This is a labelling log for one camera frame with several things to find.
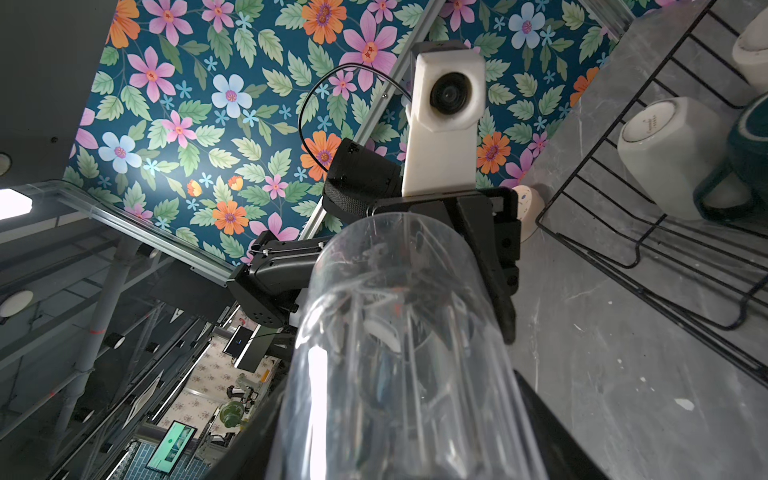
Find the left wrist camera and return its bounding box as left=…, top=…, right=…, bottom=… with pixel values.
left=402, top=40, right=486, bottom=197

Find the cream white mug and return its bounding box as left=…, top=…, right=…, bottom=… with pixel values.
left=617, top=97, right=728, bottom=221

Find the clear glass cup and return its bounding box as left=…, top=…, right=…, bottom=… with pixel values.
left=267, top=213, right=546, bottom=479

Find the black wire dish rack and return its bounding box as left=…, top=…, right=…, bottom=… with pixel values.
left=537, top=1, right=767, bottom=385

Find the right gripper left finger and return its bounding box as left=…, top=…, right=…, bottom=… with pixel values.
left=203, top=389, right=285, bottom=480

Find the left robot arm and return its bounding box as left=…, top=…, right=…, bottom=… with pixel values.
left=227, top=139, right=521, bottom=345

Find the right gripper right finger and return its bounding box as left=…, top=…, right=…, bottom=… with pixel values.
left=514, top=371, right=608, bottom=480

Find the ceiling tube light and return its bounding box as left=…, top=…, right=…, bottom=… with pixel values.
left=0, top=189, right=33, bottom=220

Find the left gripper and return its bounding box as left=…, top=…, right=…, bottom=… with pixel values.
left=321, top=139, right=521, bottom=345

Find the round beige kitchen timer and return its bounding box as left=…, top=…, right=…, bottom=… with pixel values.
left=513, top=185, right=545, bottom=242

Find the white mug green handle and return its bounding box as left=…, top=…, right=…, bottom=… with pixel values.
left=693, top=93, right=767, bottom=222

